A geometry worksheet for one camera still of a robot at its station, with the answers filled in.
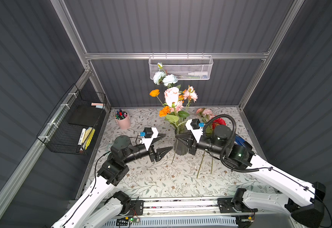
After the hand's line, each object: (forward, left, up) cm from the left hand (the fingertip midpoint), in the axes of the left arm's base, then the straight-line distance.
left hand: (167, 141), depth 59 cm
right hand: (+2, -5, +2) cm, 6 cm away
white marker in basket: (+2, +42, -8) cm, 43 cm away
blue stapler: (+20, -50, -32) cm, 62 cm away
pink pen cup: (+34, +32, -24) cm, 52 cm away
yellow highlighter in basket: (+7, +38, -8) cm, 40 cm away
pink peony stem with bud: (+4, -21, -35) cm, 41 cm away
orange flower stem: (+21, +1, -3) cm, 22 cm away
